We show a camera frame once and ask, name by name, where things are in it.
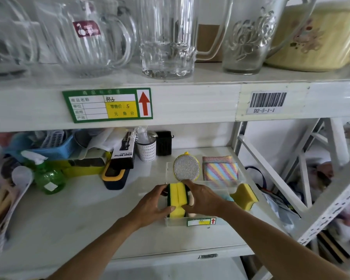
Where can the person's left hand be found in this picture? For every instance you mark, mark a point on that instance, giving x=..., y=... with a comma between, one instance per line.
x=148, y=207

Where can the person's right hand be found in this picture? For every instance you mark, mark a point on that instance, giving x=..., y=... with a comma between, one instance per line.
x=205, y=201

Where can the person's left thumb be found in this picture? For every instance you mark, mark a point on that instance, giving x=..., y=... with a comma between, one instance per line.
x=167, y=210

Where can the person's right fingers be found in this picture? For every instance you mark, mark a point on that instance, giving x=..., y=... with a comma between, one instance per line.
x=190, y=188

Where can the yellow sponge green scouring side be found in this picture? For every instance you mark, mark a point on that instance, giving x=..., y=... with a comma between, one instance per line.
x=173, y=198

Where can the yellow sponge dark scouring side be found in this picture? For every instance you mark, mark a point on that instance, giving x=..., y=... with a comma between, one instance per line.
x=182, y=201

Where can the person's left forearm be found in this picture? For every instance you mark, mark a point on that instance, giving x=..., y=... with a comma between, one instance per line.
x=99, y=247

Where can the person's right forearm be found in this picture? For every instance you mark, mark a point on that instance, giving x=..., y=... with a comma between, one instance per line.
x=274, y=244

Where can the clear plastic bin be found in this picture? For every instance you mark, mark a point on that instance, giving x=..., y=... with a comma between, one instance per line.
x=210, y=185

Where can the round silver scouring pad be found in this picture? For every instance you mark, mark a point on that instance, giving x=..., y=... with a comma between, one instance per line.
x=187, y=167

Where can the rainbow striped dish cloth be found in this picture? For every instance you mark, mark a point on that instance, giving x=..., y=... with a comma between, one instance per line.
x=221, y=172

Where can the small white price label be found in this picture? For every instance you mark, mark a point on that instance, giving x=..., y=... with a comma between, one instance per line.
x=201, y=221

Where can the pink checked dish cloth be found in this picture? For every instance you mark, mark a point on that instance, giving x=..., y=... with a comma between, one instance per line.
x=217, y=158

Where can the light blue cloth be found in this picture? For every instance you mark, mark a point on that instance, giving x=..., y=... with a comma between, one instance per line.
x=229, y=197

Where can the small black box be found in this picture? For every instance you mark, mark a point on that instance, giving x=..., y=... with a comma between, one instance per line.
x=164, y=144

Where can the yellow grooved sponge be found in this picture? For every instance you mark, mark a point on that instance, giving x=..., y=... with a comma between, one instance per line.
x=246, y=196

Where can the white dotted cup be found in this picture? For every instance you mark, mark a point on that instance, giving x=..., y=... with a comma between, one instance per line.
x=146, y=150

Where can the black yellow brush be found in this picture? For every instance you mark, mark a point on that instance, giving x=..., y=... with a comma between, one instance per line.
x=113, y=179

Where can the black spray bottle box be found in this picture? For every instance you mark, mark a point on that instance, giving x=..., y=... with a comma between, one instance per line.
x=123, y=151

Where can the white shelf unit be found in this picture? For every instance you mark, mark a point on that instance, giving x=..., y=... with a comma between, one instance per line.
x=192, y=99

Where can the yellow black packet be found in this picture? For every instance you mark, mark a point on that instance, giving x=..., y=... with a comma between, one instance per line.
x=81, y=169

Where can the white barcode label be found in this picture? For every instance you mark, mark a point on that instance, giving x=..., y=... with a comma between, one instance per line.
x=267, y=102

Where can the green price label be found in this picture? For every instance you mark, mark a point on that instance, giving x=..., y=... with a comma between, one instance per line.
x=105, y=105

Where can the green spray bottle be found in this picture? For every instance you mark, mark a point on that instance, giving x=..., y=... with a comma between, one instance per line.
x=49, y=177

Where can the blue plastic basket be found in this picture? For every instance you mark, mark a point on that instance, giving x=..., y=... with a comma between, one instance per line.
x=57, y=150

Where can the white plastic spoon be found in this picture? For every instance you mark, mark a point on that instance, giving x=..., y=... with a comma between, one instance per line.
x=22, y=176

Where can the tall clear glass mug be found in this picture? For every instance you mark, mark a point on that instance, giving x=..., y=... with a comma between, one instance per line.
x=167, y=40

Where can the embossed flower glass pitcher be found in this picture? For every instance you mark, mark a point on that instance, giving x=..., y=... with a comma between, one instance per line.
x=248, y=40

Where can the ribbed glass pitcher red label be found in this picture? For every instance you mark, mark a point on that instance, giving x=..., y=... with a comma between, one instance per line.
x=81, y=40

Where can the yellow floral plastic basin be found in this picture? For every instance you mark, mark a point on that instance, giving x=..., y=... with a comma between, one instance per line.
x=323, y=40

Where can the round clear glass pitcher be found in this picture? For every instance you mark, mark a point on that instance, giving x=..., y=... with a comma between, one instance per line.
x=8, y=34

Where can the white metal rack frame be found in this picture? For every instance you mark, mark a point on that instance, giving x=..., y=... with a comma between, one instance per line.
x=318, y=201

